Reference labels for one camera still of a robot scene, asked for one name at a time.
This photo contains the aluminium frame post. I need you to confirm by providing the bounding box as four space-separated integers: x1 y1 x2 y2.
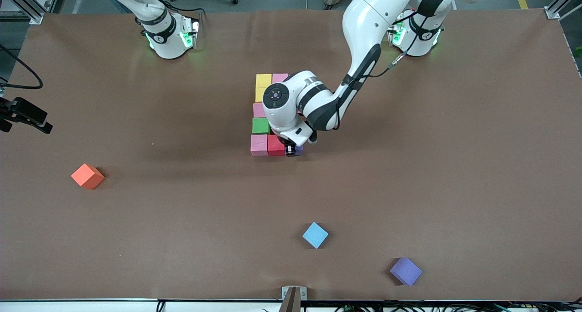
0 0 63 25
545 0 582 20

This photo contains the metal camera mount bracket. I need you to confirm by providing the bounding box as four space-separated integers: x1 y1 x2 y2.
278 286 307 312

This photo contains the brown table cover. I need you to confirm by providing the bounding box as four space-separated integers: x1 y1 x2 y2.
0 8 582 302

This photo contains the blue foam block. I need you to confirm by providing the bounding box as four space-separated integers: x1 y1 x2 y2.
302 221 329 249

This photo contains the black arm base cable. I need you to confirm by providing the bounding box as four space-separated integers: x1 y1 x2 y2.
145 0 211 18

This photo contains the orange foam block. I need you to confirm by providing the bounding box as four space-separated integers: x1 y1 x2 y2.
71 163 105 190

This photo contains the red foam block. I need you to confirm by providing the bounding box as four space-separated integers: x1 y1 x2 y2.
267 135 287 157

